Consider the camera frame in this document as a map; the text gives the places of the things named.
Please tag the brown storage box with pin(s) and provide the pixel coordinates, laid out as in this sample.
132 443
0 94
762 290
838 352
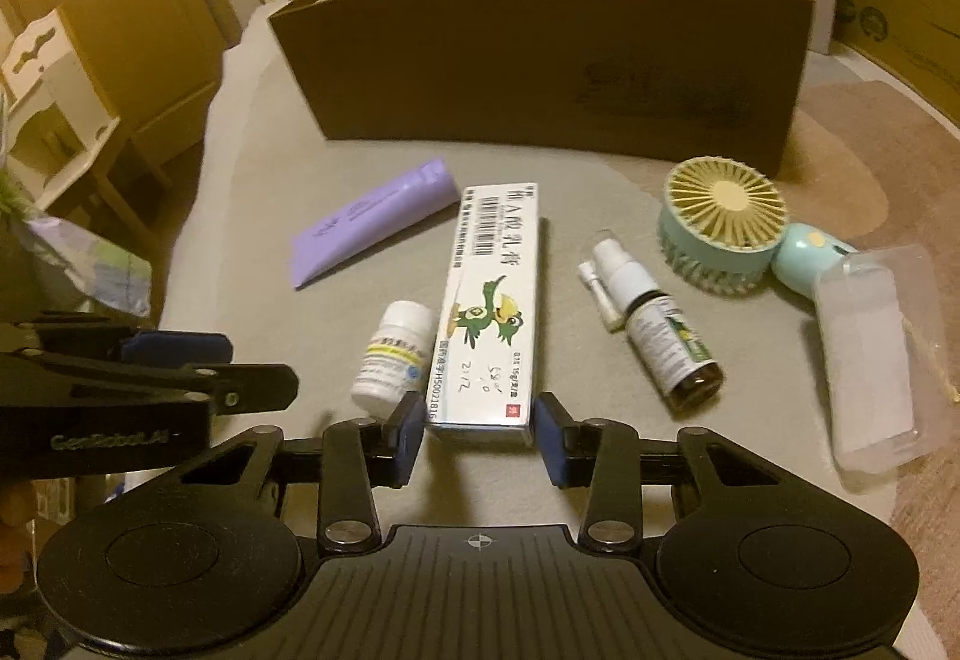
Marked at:
487 75

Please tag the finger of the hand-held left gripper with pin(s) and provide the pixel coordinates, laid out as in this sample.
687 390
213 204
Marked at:
247 384
176 349

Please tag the printed plastic bag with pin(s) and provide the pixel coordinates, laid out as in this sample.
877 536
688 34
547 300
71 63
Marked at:
82 262

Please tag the wooden stick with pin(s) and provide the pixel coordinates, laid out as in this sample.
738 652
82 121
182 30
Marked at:
951 382

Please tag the purple tube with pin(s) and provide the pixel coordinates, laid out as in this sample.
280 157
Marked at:
375 221

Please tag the mint handheld fan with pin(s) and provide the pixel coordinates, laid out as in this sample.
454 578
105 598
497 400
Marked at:
724 217

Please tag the white pill bottle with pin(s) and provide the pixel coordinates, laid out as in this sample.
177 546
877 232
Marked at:
394 352

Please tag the brown mat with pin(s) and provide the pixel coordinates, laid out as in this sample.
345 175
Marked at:
862 127

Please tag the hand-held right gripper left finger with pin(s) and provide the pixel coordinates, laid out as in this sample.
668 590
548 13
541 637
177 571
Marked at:
405 439

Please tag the wooden door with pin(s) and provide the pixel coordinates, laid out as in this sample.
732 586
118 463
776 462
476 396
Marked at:
172 30

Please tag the clear plastic case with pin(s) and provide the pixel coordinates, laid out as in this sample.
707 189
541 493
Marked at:
870 360

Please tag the brown spray bottle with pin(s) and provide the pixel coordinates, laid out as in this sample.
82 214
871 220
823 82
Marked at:
667 337

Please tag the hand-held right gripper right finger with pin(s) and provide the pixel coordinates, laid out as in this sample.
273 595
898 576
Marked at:
551 439

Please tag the white chair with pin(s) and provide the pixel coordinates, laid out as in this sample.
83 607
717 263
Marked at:
52 82

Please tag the white ointment box green bird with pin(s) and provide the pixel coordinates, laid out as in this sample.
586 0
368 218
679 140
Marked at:
491 300

